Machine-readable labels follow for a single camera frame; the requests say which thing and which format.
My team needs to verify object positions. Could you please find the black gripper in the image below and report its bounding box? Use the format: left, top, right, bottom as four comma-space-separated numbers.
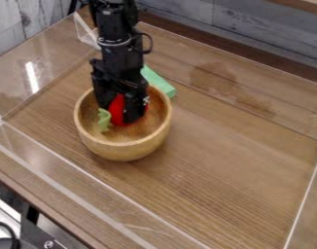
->
90, 37, 150, 124

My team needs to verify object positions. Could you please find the red plush tomato toy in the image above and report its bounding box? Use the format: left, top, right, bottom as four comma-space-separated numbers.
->
98, 93, 134, 132

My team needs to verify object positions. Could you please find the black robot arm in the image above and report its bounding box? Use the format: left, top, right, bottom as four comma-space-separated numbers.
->
88, 0, 152, 125

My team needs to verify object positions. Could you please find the green rectangular block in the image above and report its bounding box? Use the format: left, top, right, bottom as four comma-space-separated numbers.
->
140, 65, 177, 98

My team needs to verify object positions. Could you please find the wooden bowl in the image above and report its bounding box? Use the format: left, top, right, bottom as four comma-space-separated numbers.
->
72, 87, 173, 161

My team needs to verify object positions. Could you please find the clear acrylic corner bracket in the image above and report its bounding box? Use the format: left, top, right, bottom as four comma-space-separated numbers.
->
72, 13, 100, 50

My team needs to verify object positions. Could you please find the black table leg bracket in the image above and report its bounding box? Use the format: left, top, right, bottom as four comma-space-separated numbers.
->
21, 204, 67, 249

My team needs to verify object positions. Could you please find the black cable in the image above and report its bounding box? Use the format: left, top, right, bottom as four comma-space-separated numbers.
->
0, 220, 23, 249

